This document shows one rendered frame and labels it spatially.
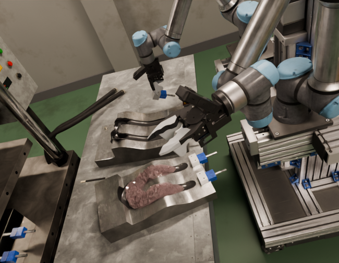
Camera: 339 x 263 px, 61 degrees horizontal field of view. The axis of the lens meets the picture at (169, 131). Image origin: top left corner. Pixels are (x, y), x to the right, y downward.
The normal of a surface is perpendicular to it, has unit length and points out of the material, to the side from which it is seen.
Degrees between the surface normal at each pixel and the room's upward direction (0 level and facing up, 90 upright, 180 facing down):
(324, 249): 0
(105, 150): 0
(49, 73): 90
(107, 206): 0
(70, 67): 90
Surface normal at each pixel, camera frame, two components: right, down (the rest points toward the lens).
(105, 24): 0.12, 0.70
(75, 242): -0.26, -0.66
